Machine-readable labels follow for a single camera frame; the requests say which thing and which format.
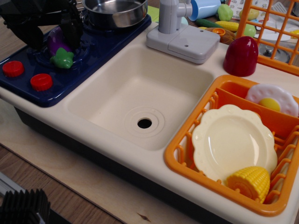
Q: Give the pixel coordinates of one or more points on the small orange toy cup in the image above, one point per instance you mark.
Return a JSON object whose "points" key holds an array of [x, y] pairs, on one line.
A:
{"points": [[220, 31]]}

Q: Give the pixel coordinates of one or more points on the orange dish rack basket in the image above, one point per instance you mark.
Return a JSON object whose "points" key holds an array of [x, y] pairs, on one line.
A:
{"points": [[226, 90]]}

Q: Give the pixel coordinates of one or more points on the green toy apple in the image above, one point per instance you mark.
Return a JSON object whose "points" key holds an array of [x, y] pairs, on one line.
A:
{"points": [[249, 30]]}

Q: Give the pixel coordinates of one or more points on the steel pan with wire handle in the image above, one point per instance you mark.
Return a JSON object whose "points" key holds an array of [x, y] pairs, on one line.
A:
{"points": [[114, 14]]}

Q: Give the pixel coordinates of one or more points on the light green toy vegetable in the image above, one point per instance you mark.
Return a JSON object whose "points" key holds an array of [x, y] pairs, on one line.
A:
{"points": [[225, 13]]}

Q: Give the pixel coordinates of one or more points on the dark blue toy stove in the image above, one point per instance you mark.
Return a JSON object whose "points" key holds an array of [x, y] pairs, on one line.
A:
{"points": [[97, 47]]}

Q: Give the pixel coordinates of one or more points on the dark green toy cucumber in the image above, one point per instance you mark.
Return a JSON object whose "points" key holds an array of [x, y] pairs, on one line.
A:
{"points": [[207, 23]]}

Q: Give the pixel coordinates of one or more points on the cream toy sink unit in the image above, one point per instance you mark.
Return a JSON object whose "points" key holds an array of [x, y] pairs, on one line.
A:
{"points": [[131, 108]]}

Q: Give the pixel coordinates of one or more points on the cream scalloped toy plate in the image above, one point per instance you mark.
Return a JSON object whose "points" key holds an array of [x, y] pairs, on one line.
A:
{"points": [[229, 139]]}

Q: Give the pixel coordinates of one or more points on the steel pot lid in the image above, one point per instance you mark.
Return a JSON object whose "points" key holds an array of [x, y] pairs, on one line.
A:
{"points": [[268, 51]]}

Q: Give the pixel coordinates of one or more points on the red stove knob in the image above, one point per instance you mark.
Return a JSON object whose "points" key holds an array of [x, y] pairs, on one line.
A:
{"points": [[13, 68], [41, 82]]}

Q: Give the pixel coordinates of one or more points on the orange plastic grid rack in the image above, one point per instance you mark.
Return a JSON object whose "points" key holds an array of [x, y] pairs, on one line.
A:
{"points": [[276, 26]]}

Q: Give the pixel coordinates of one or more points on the yellow toy corn cob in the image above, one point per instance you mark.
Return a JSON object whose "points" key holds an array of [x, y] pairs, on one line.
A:
{"points": [[229, 25]]}

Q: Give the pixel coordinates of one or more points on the black ribbed object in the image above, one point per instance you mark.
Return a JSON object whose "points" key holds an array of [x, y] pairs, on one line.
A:
{"points": [[25, 207]]}

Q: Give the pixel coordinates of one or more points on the red stove knob left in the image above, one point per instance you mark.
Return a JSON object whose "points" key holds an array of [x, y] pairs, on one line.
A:
{"points": [[13, 68]]}

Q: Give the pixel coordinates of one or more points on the light blue plastic cup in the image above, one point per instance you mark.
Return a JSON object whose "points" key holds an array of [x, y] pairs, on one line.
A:
{"points": [[204, 8]]}

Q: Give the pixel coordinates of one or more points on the red stove knob right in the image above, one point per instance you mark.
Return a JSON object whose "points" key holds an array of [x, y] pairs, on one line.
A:
{"points": [[41, 82]]}

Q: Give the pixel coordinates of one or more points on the yellow toy corn half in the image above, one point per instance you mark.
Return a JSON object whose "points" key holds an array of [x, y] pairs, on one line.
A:
{"points": [[252, 182]]}

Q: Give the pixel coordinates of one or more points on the grey toy faucet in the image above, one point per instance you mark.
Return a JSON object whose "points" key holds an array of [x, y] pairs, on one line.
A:
{"points": [[180, 40]]}

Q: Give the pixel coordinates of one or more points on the dark red plastic cup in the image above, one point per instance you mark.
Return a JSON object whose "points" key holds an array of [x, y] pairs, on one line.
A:
{"points": [[241, 57]]}

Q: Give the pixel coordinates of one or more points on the purple toy eggplant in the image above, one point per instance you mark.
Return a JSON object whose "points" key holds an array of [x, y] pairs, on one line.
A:
{"points": [[58, 45]]}

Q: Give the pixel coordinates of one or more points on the toy fried egg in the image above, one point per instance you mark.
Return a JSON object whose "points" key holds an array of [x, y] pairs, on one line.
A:
{"points": [[273, 97]]}

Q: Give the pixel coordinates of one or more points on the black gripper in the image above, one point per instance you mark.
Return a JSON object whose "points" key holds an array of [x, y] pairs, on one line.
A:
{"points": [[25, 16]]}

